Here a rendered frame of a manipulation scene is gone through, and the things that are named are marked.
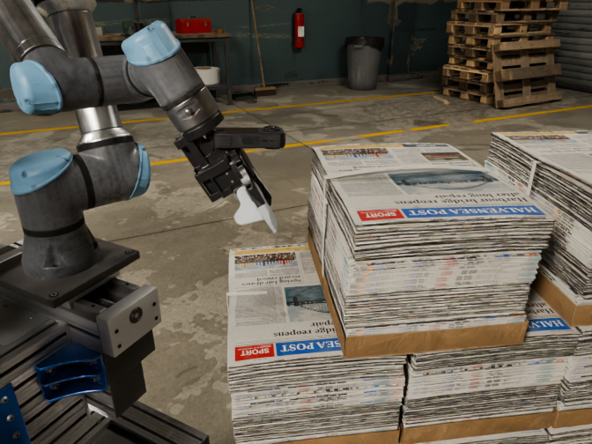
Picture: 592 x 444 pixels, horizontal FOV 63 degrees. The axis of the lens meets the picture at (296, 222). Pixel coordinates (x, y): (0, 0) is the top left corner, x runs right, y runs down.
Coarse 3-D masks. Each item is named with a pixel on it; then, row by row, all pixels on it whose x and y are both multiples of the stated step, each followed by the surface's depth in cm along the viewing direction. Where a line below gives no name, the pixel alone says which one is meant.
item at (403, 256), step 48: (336, 192) 76; (384, 192) 73; (432, 192) 73; (480, 192) 73; (336, 240) 76; (384, 240) 64; (432, 240) 65; (480, 240) 66; (528, 240) 67; (336, 288) 76; (384, 288) 68; (432, 288) 70; (480, 288) 71; (528, 288) 72
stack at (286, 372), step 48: (240, 288) 92; (288, 288) 92; (240, 336) 79; (288, 336) 79; (336, 336) 79; (528, 336) 79; (576, 336) 80; (240, 384) 75; (288, 384) 76; (336, 384) 77; (384, 384) 79; (432, 384) 82; (480, 384) 83; (528, 384) 84; (576, 384) 85; (240, 432) 80; (288, 432) 81; (336, 432) 82; (528, 432) 90; (576, 432) 90
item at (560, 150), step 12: (492, 132) 103; (504, 132) 103; (516, 132) 103; (528, 132) 103; (540, 132) 103; (552, 132) 103; (564, 132) 103; (576, 132) 103; (588, 132) 103; (516, 144) 94; (528, 144) 94; (540, 144) 94; (552, 144) 95; (564, 144) 95; (576, 144) 95; (588, 144) 95; (540, 156) 88; (552, 156) 88; (564, 156) 88; (576, 156) 88; (588, 156) 88; (564, 168) 81; (576, 168) 81; (588, 168) 81; (588, 180) 76
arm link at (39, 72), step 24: (0, 0) 77; (24, 0) 79; (0, 24) 75; (24, 24) 74; (24, 48) 71; (48, 48) 71; (24, 72) 67; (48, 72) 68; (72, 72) 70; (96, 72) 72; (24, 96) 67; (48, 96) 68; (72, 96) 71; (96, 96) 73
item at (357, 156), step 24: (336, 144) 96; (360, 144) 96; (384, 144) 96; (408, 144) 96; (432, 144) 97; (312, 168) 97; (336, 168) 84; (360, 168) 84; (312, 192) 99; (312, 216) 98
